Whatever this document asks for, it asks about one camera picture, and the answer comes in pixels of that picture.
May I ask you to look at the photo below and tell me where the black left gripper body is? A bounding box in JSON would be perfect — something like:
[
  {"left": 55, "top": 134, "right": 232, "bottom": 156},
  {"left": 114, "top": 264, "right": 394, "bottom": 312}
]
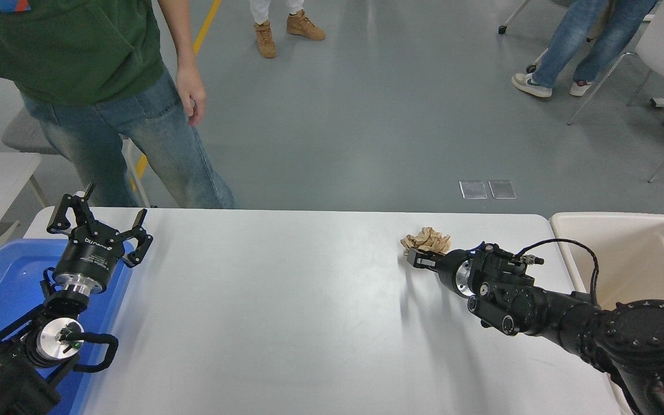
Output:
[{"left": 54, "top": 228, "right": 124, "bottom": 283}]

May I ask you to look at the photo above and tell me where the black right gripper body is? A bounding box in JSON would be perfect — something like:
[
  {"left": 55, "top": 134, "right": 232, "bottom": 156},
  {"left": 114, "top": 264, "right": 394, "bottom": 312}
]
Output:
[{"left": 437, "top": 249, "right": 472, "bottom": 293}]

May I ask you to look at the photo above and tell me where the tan paper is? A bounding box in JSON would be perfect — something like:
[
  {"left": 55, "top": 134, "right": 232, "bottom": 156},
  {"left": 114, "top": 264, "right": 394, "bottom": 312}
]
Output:
[{"left": 400, "top": 227, "right": 451, "bottom": 257}]

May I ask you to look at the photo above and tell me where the person's left hand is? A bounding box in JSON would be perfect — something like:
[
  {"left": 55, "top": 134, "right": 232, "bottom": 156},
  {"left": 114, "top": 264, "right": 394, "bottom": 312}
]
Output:
[{"left": 175, "top": 62, "right": 208, "bottom": 127}]

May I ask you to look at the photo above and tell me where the blue plastic tray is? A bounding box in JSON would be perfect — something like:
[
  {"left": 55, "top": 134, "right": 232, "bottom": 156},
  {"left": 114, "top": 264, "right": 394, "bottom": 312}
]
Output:
[{"left": 0, "top": 238, "right": 135, "bottom": 415}]

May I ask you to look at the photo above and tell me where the person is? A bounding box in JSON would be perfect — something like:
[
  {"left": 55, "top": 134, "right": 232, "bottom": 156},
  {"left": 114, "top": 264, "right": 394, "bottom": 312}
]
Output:
[
  {"left": 511, "top": 0, "right": 658, "bottom": 98},
  {"left": 250, "top": 0, "right": 327, "bottom": 59},
  {"left": 0, "top": 0, "right": 236, "bottom": 209}
]

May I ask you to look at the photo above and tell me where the large pale bin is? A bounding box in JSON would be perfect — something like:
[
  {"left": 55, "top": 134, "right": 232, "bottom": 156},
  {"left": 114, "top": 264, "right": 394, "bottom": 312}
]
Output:
[{"left": 549, "top": 212, "right": 664, "bottom": 415}]

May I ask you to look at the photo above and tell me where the white rolling chair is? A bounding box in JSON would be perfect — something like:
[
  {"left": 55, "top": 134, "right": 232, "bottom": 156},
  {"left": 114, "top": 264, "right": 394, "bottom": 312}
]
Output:
[{"left": 497, "top": 0, "right": 549, "bottom": 74}]

